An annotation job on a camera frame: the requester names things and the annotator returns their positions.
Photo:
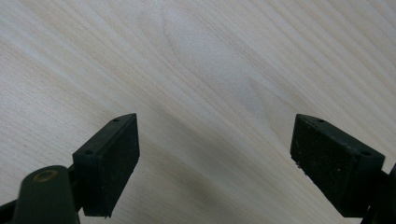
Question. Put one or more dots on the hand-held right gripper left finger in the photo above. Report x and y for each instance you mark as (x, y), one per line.
(107, 168)

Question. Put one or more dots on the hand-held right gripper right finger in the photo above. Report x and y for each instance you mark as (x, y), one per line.
(330, 165)

